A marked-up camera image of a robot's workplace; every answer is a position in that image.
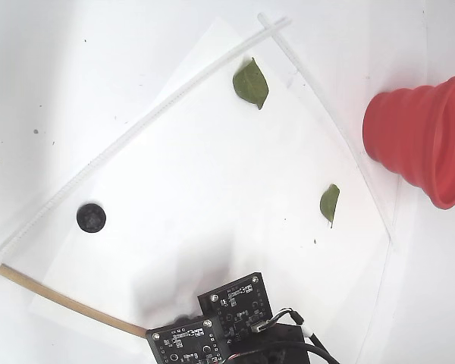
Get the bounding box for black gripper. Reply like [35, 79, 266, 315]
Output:
[227, 322, 312, 364]

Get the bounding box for red collapsible silicone cup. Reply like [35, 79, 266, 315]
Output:
[362, 75, 455, 210]

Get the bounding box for small narrow green leaf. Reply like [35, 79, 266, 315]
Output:
[318, 184, 340, 229]

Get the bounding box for white paper sheet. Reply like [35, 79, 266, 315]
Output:
[28, 14, 394, 364]

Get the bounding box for large dark blueberry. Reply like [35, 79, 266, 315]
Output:
[76, 202, 108, 234]

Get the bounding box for long wooden dowel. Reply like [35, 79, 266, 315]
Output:
[0, 253, 148, 337]

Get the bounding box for large green leaf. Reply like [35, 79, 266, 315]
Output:
[232, 56, 270, 111]

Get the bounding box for long white ridged rod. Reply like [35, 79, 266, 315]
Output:
[256, 12, 399, 247]
[0, 17, 292, 276]

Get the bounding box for black camera cable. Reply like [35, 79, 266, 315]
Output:
[271, 307, 342, 364]

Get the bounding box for coloured camera wires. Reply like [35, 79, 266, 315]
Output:
[227, 350, 262, 362]

